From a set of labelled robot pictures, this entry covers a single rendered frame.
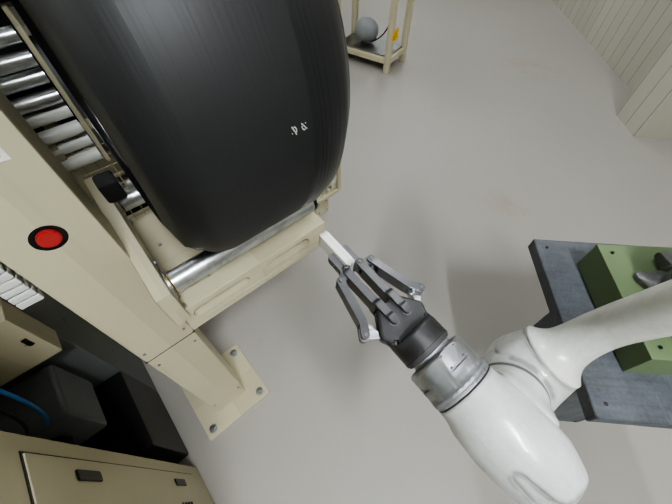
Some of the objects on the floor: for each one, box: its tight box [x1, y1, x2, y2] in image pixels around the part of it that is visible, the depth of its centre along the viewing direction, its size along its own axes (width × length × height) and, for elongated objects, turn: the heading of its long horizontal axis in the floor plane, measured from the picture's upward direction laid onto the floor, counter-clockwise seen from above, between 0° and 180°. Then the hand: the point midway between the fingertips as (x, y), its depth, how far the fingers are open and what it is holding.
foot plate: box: [181, 345, 270, 441], centre depth 135 cm, size 27×27×2 cm
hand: (336, 252), depth 52 cm, fingers closed
